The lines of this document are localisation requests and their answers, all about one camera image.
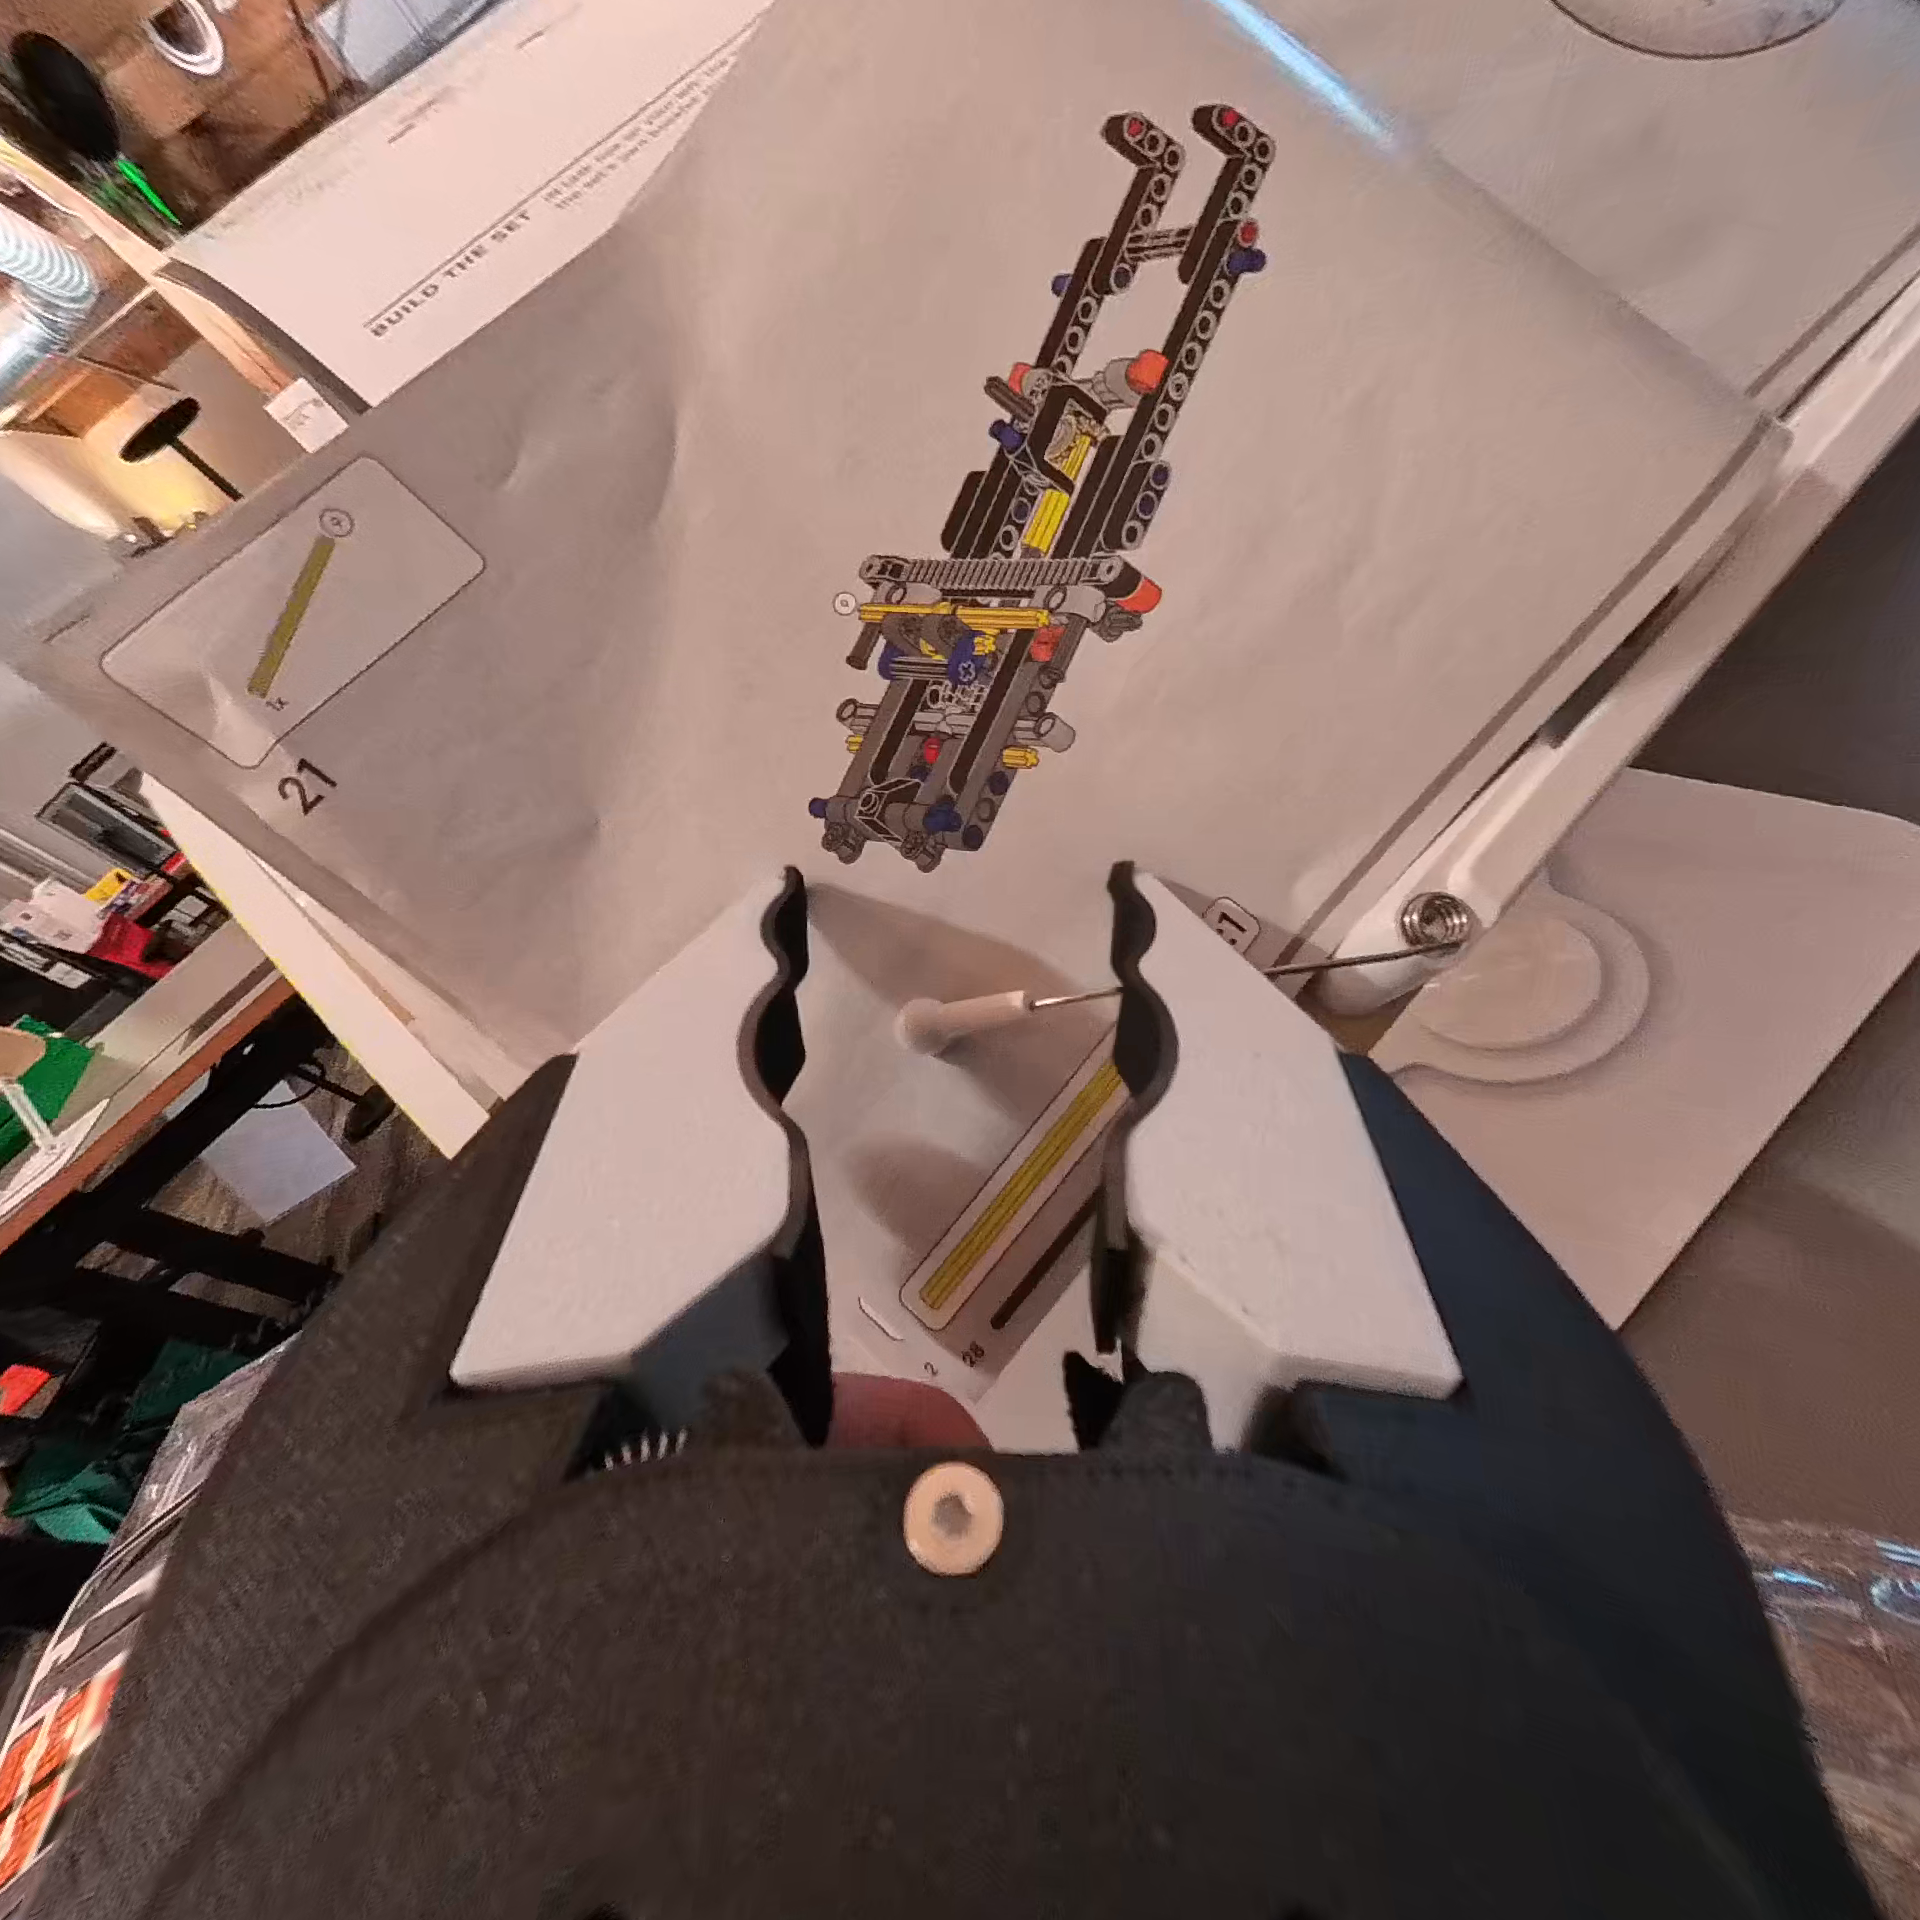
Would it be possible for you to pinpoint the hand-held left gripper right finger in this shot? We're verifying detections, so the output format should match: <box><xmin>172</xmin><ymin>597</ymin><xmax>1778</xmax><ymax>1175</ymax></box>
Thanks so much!
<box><xmin>1093</xmin><ymin>862</ymin><xmax>1465</xmax><ymax>1451</ymax></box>

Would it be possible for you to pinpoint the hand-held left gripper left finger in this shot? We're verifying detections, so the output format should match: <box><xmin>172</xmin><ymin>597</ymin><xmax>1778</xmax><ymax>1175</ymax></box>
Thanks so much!
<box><xmin>447</xmin><ymin>865</ymin><xmax>834</xmax><ymax>1445</ymax></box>

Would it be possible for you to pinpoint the metal wire page holder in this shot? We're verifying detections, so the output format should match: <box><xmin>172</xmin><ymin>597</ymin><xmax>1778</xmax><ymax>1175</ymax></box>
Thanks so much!
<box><xmin>896</xmin><ymin>891</ymin><xmax>1481</xmax><ymax>1054</ymax></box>

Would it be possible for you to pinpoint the lego instruction booklet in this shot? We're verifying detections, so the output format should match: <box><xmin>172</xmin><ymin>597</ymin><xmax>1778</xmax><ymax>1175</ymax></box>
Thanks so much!
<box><xmin>29</xmin><ymin>0</ymin><xmax>1920</xmax><ymax>1415</ymax></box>

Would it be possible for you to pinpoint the wooden desk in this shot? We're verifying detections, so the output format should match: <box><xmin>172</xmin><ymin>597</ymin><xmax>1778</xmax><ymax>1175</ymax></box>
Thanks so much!
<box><xmin>0</xmin><ymin>960</ymin><xmax>308</xmax><ymax>1253</ymax></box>

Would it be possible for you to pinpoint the white book stand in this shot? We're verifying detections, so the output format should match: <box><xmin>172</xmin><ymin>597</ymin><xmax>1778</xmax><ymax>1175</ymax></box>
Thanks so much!
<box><xmin>142</xmin><ymin>300</ymin><xmax>1920</xmax><ymax>1331</ymax></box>

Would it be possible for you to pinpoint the green bag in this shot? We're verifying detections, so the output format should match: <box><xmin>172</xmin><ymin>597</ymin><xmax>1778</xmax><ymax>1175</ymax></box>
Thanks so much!
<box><xmin>0</xmin><ymin>1335</ymin><xmax>260</xmax><ymax>1547</ymax></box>

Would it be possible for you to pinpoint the crinkled clear plastic bag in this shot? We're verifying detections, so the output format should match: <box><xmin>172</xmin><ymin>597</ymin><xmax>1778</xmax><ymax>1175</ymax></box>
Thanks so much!
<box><xmin>1726</xmin><ymin>1513</ymin><xmax>1920</xmax><ymax>1920</ymax></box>

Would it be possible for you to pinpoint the printed orange black packet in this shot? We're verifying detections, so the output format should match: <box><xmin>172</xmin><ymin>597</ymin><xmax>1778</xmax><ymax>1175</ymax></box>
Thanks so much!
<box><xmin>0</xmin><ymin>1343</ymin><xmax>291</xmax><ymax>1920</ymax></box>

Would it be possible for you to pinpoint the black table lamp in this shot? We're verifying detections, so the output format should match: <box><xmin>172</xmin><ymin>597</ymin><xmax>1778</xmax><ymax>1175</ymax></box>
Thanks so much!
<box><xmin>116</xmin><ymin>395</ymin><xmax>245</xmax><ymax>505</ymax></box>

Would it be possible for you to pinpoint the black round speaker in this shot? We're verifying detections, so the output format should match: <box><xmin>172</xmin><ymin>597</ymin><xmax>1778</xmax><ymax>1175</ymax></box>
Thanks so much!
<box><xmin>7</xmin><ymin>30</ymin><xmax>125</xmax><ymax>158</ymax></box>

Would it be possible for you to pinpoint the silver flexible duct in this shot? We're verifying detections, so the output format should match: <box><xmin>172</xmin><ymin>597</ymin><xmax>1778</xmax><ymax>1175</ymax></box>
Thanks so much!
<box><xmin>0</xmin><ymin>207</ymin><xmax>95</xmax><ymax>385</ymax></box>

